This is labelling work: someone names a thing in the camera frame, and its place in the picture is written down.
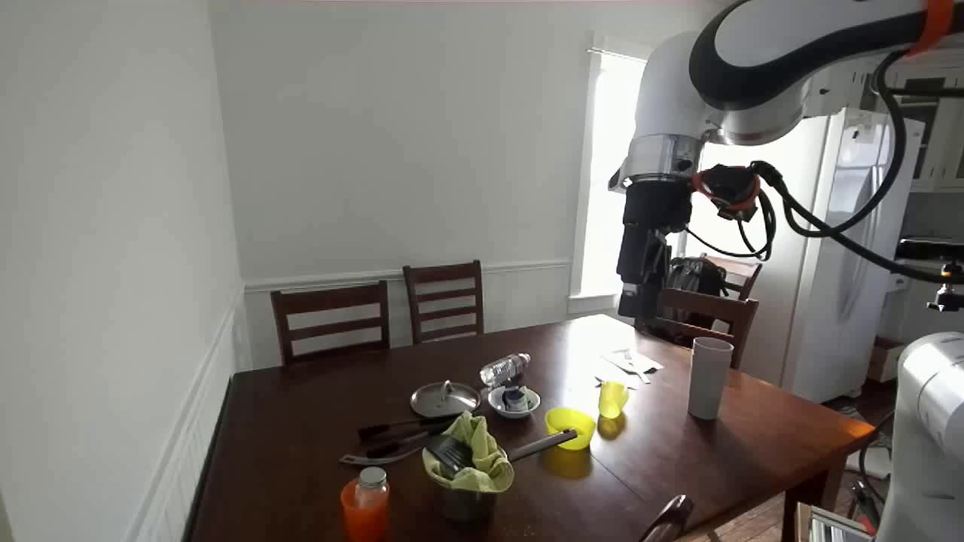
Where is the tall white cup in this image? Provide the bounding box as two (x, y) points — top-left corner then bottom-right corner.
(687, 334), (739, 423)

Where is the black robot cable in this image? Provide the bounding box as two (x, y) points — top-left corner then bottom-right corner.
(684, 42), (964, 296)

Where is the yellow plastic bowl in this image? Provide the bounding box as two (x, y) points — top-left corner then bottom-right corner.
(543, 404), (596, 454)

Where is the bright window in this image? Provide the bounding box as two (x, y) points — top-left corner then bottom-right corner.
(570, 38), (707, 304)

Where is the white refrigerator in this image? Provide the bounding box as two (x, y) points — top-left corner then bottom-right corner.
(691, 105), (929, 407)

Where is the small white bowl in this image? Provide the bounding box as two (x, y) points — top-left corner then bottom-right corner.
(485, 383), (544, 421)

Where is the black spatula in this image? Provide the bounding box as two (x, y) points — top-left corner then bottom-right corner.
(356, 414), (457, 451)

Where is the orange bottle white cap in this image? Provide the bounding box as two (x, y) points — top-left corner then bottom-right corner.
(339, 463), (396, 542)

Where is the dark wooden chair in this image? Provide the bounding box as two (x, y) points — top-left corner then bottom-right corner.
(401, 260), (489, 349)
(648, 253), (764, 370)
(635, 491), (695, 542)
(269, 277), (396, 366)

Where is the yellow plastic cup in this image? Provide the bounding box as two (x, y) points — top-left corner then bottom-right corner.
(596, 379), (633, 421)

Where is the clear plastic water bottle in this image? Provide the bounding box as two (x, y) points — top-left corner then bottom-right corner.
(477, 349), (537, 391)

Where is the yellow cloth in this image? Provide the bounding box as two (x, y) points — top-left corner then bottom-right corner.
(420, 410), (518, 498)

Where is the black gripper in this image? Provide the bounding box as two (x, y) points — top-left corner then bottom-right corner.
(615, 177), (699, 334)

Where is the dark metal spoon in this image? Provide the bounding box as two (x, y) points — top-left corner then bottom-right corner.
(339, 440), (436, 472)

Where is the metal pot with handle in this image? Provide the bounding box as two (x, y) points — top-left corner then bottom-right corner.
(432, 428), (582, 527)

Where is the black kitchen tool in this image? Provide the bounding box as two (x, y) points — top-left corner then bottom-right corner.
(427, 434), (477, 476)

